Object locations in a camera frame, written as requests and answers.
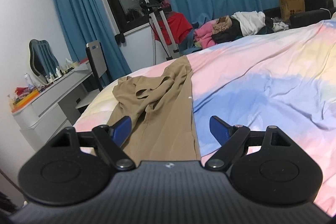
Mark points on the red garment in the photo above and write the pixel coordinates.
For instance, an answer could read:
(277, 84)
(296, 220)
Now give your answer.
(179, 26)

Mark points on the black garment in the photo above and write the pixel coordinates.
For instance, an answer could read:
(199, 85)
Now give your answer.
(229, 35)

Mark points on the white garment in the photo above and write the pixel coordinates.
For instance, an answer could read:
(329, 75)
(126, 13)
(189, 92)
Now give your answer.
(250, 22)

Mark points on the white spray bottle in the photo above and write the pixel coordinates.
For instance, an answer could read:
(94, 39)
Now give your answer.
(29, 81)

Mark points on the black sofa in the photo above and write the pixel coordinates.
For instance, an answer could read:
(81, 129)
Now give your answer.
(315, 11)

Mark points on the pastel tie-dye bed duvet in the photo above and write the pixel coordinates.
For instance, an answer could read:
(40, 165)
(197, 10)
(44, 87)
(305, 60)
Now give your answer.
(286, 79)

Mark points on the black and white chair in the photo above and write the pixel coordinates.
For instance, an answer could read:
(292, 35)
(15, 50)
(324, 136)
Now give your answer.
(98, 66)

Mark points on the pink garment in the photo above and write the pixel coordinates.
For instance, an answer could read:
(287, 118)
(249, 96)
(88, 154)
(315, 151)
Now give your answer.
(203, 35)

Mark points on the white vanity desk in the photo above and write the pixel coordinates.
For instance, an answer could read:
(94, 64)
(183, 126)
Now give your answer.
(53, 109)

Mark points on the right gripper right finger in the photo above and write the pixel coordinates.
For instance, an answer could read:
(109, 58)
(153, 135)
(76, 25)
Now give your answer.
(266, 166)

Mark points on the brown lace garment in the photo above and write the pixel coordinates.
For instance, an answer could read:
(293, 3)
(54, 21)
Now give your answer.
(222, 24)

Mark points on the wavy vanity mirror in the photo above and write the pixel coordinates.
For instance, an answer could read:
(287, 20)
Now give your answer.
(43, 62)

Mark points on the silver tripod with phone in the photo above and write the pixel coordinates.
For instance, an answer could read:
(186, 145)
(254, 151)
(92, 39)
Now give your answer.
(160, 29)

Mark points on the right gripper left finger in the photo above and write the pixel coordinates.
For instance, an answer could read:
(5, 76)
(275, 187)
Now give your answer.
(76, 166)

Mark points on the orange tray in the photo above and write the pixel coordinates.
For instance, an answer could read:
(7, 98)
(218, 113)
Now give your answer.
(20, 103)

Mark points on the tan t-shirt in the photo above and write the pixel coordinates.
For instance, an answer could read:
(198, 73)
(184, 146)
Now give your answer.
(161, 112)

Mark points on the brown paper bag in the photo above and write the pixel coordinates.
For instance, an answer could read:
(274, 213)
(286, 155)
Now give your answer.
(291, 7)

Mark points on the left blue curtain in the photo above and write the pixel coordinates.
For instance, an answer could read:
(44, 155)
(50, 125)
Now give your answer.
(85, 21)

